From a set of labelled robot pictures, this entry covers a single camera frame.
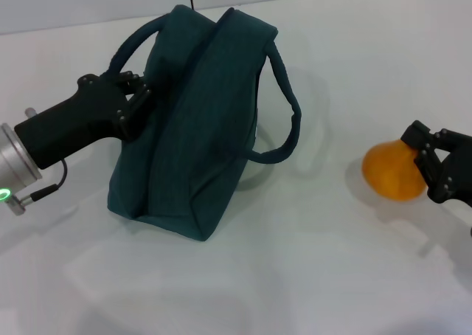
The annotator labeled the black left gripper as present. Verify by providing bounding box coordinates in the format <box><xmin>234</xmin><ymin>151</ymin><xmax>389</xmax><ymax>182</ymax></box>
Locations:
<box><xmin>13</xmin><ymin>70</ymin><xmax>153</xmax><ymax>170</ymax></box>

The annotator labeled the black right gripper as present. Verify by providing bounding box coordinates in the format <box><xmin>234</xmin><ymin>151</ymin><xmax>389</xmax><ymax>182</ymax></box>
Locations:
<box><xmin>400</xmin><ymin>120</ymin><xmax>472</xmax><ymax>237</ymax></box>

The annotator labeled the orange pear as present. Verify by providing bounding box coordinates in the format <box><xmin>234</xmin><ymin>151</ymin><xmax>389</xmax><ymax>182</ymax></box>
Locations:
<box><xmin>361</xmin><ymin>138</ymin><xmax>428</xmax><ymax>202</ymax></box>

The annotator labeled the teal fabric tote bag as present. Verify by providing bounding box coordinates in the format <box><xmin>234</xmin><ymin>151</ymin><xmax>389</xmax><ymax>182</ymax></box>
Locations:
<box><xmin>99</xmin><ymin>4</ymin><xmax>303</xmax><ymax>243</ymax></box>

